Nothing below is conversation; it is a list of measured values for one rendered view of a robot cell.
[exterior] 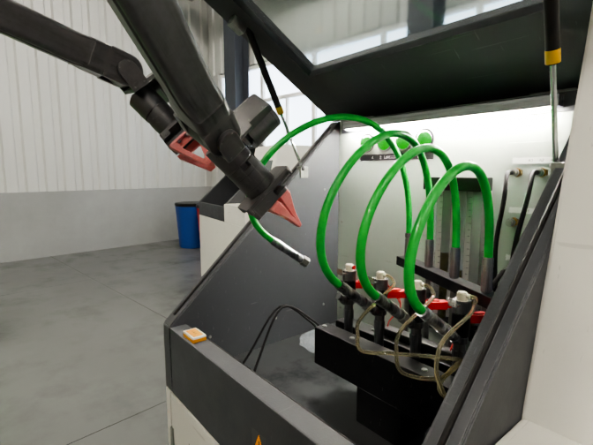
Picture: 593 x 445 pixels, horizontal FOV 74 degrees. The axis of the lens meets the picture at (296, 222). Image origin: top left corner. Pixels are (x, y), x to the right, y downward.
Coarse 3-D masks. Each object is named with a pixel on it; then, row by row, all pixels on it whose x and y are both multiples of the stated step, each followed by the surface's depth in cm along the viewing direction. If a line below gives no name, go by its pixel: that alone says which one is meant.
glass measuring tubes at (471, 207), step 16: (448, 192) 89; (464, 192) 86; (480, 192) 83; (448, 208) 89; (464, 208) 86; (480, 208) 84; (448, 224) 90; (464, 224) 87; (480, 224) 84; (448, 240) 90; (464, 240) 89; (480, 240) 86; (448, 256) 91; (464, 256) 89; (480, 256) 86; (448, 272) 92; (464, 272) 89; (480, 272) 86
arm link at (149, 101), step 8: (152, 80) 79; (144, 88) 78; (152, 88) 79; (160, 88) 79; (136, 96) 77; (144, 96) 77; (152, 96) 78; (160, 96) 79; (136, 104) 78; (144, 104) 77; (152, 104) 77; (144, 112) 78
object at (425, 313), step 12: (456, 168) 56; (468, 168) 58; (480, 168) 60; (444, 180) 54; (480, 180) 62; (432, 192) 53; (432, 204) 53; (492, 204) 64; (420, 216) 52; (492, 216) 64; (420, 228) 51; (492, 228) 64; (492, 240) 65; (408, 252) 51; (492, 252) 65; (408, 264) 51; (492, 264) 65; (408, 276) 51; (492, 276) 66; (408, 288) 52; (480, 288) 67; (408, 300) 53; (420, 312) 54; (432, 312) 55; (432, 324) 56; (444, 324) 57
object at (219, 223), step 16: (272, 160) 367; (288, 160) 368; (224, 176) 472; (208, 192) 462; (224, 192) 472; (240, 192) 401; (208, 208) 432; (224, 208) 392; (208, 224) 436; (224, 224) 395; (240, 224) 361; (208, 240) 440; (224, 240) 398; (208, 256) 443
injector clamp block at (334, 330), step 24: (336, 336) 77; (360, 336) 77; (384, 336) 77; (336, 360) 78; (360, 360) 73; (384, 360) 68; (408, 360) 68; (432, 360) 68; (360, 384) 73; (384, 384) 69; (408, 384) 65; (432, 384) 61; (360, 408) 74; (384, 408) 69; (408, 408) 65; (432, 408) 62; (384, 432) 70; (408, 432) 69
